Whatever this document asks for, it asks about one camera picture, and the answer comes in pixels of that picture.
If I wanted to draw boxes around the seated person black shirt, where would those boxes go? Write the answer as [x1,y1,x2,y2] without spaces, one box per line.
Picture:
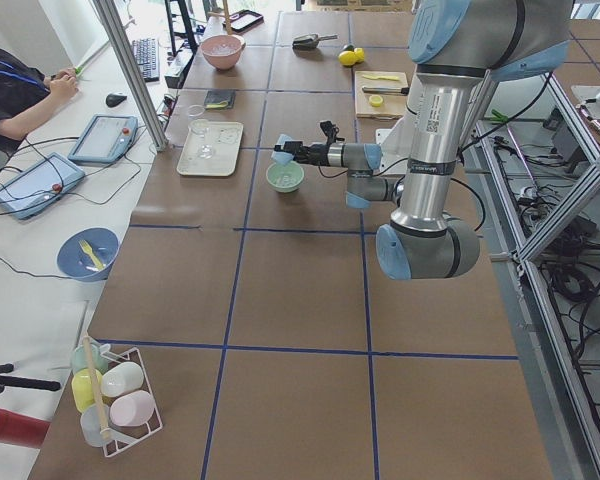
[0,48,78,154]

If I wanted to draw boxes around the black computer mouse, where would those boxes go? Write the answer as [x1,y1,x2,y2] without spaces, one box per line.
[105,93,127,108]

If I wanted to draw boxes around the pink bowl of ice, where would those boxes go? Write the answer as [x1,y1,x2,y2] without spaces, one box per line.
[200,35,246,70]

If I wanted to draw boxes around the clear cup in rack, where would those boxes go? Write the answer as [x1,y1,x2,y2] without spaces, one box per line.
[80,404,107,447]

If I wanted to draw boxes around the cream bear tray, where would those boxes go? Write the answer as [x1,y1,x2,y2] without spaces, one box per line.
[176,119,244,177]

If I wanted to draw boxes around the black keyboard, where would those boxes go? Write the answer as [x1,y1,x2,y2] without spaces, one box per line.
[131,38,160,82]

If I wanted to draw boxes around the wooden cutting board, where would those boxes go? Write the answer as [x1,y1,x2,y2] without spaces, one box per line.
[354,71,409,119]

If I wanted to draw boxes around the green cup in rack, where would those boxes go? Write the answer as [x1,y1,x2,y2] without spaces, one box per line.
[71,341,108,375]

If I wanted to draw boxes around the green ceramic bowl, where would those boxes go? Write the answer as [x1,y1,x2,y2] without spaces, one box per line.
[265,162,304,193]

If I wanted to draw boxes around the blue teach pendant near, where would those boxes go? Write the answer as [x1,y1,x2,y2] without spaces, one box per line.
[0,153,85,220]

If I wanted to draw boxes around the clear wine glass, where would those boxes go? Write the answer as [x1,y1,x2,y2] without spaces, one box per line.
[189,118,215,159]

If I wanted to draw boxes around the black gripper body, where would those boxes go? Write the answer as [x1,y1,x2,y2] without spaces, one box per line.
[303,120,342,167]

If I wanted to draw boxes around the steel handled knife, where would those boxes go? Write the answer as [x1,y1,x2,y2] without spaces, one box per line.
[361,86,410,96]

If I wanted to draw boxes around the white wire cup rack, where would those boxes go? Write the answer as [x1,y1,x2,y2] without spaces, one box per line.
[71,336,163,458]

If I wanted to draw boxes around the metal ice scoop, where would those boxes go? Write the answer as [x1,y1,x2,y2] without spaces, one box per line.
[292,34,338,51]

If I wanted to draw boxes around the pink cup in rack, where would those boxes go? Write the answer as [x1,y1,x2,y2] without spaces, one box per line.
[109,390,156,427]

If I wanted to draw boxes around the yellow plastic knife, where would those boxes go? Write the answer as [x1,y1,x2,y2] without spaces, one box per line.
[361,74,401,82]

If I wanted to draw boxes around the blue teach pendant far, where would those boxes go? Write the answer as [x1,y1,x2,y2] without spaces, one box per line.
[68,114,139,164]

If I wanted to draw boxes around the blue teach pendant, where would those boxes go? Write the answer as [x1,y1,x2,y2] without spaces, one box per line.
[68,114,139,164]
[0,153,85,220]

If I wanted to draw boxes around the white cup in rack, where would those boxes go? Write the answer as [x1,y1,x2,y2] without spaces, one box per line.
[101,361,144,398]

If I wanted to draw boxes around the yellow lemon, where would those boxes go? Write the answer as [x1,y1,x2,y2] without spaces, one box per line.
[338,50,359,67]
[353,47,365,63]

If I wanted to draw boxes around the blue bowl with fork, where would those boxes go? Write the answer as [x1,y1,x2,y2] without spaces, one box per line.
[56,228,120,282]

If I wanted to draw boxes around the light blue plastic cup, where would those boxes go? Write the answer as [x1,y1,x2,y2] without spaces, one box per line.
[271,134,298,165]

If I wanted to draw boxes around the yellow cup in rack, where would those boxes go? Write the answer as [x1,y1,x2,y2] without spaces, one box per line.
[71,368,95,413]

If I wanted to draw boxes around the lemon half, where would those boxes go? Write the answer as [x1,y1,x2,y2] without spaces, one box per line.
[368,94,384,108]

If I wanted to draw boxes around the red bottle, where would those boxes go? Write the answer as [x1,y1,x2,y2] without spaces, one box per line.
[0,408,50,448]

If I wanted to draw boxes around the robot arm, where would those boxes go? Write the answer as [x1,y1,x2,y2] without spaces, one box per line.
[272,1,573,280]

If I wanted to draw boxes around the black tripod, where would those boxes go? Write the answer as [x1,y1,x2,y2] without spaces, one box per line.
[0,363,62,394]

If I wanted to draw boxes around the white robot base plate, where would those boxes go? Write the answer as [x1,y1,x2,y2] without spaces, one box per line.
[376,127,412,164]

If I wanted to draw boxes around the grey folded cloth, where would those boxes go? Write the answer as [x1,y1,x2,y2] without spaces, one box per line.
[203,89,236,110]

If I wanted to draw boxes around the aluminium frame post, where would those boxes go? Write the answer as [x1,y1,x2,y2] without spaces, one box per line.
[93,0,168,152]

